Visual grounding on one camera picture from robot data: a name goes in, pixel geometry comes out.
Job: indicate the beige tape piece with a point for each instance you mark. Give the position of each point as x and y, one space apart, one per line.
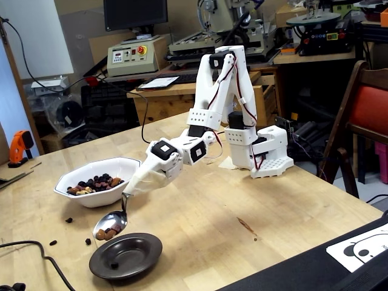
227 165

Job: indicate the beige cloth jaw wrap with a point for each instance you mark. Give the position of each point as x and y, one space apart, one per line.
145 182

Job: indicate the black computer monitor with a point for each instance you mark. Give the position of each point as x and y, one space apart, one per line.
135 13

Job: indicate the brown round plate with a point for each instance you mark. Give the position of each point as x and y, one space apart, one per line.
136 257

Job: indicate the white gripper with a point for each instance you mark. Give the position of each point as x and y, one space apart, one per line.
162 165

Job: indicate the pink plastic bin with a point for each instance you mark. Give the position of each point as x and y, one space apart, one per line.
382 163

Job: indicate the red plastic connector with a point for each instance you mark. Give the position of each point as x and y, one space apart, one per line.
91 81

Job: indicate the black keyboard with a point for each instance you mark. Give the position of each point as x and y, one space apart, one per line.
185 78

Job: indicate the wooden chair red cushion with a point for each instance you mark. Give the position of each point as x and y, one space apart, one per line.
368 109

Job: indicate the beige control box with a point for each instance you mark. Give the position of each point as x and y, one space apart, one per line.
133 63

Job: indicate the white board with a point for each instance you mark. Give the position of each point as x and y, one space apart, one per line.
39 36

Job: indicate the small black object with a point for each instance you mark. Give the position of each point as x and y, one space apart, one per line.
12 286

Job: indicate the beige milling machine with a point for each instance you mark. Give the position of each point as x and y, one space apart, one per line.
230 15

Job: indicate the black scroll saw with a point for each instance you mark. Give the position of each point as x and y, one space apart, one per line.
321 38

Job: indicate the white paper sheet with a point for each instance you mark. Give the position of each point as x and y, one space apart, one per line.
159 82

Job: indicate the wooden workbench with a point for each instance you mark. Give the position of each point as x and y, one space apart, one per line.
157 104

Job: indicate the scooped trail mix portion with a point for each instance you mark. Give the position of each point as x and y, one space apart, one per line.
106 234

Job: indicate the black equipment case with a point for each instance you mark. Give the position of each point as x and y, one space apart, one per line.
303 272

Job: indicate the white panda card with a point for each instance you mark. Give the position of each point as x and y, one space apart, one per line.
342 251

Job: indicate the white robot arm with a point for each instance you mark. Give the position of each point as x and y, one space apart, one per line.
203 85

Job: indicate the brown wooden post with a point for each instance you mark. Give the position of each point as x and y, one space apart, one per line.
21 91

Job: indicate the wooden side table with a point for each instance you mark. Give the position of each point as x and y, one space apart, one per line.
318 58

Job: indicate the trail mix pile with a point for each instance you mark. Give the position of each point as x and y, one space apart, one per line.
97 183

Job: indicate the brown cardboard box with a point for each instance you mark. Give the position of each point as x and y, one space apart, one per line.
285 16

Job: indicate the bent metal spoon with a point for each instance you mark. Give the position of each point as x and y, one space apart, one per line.
110 219

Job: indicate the orange black hand tool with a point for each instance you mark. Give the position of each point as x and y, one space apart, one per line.
18 142

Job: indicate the white cardboard box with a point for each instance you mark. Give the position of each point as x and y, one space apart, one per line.
48 85

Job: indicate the black plastic crate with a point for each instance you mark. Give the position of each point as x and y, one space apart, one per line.
94 103

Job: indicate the white octagonal bowl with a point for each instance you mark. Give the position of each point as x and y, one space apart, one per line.
100 200

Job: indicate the dark metal strip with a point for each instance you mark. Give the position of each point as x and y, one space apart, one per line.
15 179

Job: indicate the plastic bag with spool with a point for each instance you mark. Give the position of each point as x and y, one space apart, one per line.
69 113

